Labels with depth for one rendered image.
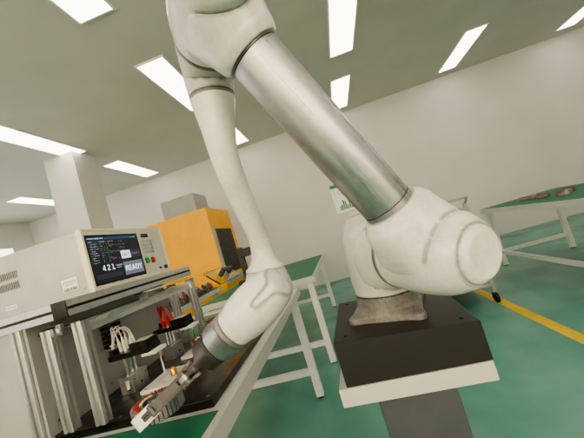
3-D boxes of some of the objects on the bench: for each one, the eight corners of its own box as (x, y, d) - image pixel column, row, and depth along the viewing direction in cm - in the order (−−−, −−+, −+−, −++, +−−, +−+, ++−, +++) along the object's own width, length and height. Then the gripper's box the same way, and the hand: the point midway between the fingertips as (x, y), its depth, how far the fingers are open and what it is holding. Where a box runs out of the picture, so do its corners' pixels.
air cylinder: (185, 350, 127) (182, 338, 127) (175, 358, 119) (172, 345, 120) (175, 354, 127) (171, 341, 128) (164, 361, 120) (161, 348, 120)
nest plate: (206, 362, 104) (205, 358, 104) (184, 385, 89) (183, 381, 89) (168, 372, 106) (167, 368, 106) (140, 395, 91) (139, 392, 91)
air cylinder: (150, 380, 103) (146, 364, 103) (136, 392, 95) (131, 375, 96) (137, 383, 103) (133, 368, 104) (122, 395, 96) (117, 379, 96)
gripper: (202, 388, 54) (128, 462, 57) (245, 336, 77) (190, 392, 80) (175, 356, 55) (102, 432, 58) (225, 315, 78) (171, 370, 81)
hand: (158, 403), depth 69 cm, fingers closed on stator, 11 cm apart
